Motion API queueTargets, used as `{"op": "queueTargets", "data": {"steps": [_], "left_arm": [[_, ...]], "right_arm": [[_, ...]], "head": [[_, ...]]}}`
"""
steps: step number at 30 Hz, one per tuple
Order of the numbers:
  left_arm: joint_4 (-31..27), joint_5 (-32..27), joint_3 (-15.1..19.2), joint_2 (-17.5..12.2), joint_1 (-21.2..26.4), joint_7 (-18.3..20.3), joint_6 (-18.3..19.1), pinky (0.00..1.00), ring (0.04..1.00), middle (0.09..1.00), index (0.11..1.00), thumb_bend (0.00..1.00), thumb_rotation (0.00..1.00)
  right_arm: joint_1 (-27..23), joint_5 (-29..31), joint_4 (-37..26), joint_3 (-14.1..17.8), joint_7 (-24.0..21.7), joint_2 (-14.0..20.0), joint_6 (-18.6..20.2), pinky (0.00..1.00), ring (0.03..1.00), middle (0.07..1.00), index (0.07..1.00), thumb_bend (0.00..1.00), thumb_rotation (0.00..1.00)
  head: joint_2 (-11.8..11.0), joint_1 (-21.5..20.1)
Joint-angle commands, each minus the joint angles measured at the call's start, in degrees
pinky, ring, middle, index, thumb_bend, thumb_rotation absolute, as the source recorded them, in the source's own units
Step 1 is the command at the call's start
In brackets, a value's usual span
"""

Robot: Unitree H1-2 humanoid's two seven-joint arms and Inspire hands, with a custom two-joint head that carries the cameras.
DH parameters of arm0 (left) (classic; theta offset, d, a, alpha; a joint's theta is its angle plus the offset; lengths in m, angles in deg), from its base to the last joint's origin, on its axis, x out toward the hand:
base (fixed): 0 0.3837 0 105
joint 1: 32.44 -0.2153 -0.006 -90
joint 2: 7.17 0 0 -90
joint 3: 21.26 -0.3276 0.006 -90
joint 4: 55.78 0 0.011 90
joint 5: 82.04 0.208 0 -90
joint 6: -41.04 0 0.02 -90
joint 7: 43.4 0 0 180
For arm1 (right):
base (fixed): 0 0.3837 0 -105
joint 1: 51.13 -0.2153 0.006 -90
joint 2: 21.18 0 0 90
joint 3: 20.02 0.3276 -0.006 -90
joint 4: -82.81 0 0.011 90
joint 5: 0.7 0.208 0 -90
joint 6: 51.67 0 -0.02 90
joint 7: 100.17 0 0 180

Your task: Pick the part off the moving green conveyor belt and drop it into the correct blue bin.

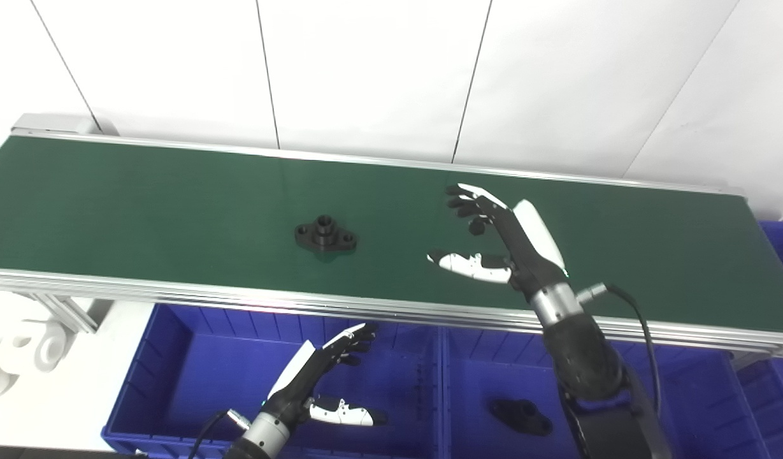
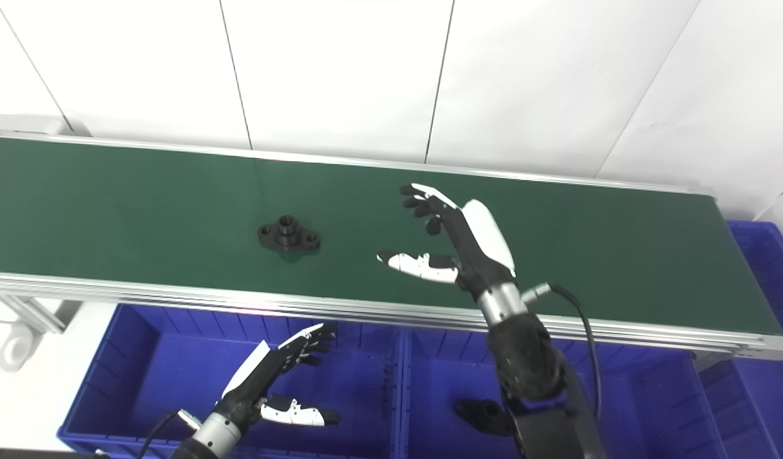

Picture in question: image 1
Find white plastic part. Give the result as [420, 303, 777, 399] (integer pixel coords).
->
[0, 318, 71, 397]

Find black flanged machine part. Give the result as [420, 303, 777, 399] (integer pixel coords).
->
[489, 398, 554, 438]
[294, 215, 359, 255]

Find aluminium conveyor support leg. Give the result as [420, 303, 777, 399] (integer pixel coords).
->
[22, 293, 112, 334]

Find blue plastic bin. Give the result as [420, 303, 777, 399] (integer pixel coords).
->
[439, 325, 772, 459]
[101, 303, 445, 459]
[735, 220, 783, 459]

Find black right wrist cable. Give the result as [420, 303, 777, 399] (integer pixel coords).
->
[576, 282, 661, 416]

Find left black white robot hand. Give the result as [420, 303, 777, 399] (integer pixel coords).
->
[262, 323, 387, 428]

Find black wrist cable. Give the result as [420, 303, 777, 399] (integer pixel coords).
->
[187, 410, 252, 459]
[576, 282, 661, 416]

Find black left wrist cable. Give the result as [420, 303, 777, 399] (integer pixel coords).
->
[187, 410, 252, 459]

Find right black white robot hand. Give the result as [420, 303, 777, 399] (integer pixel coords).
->
[427, 184, 570, 300]

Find green conveyor belt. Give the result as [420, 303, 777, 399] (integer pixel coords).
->
[0, 127, 783, 360]
[0, 135, 783, 333]

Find grey conveyor motor housing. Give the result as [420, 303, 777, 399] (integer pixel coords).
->
[12, 113, 103, 136]

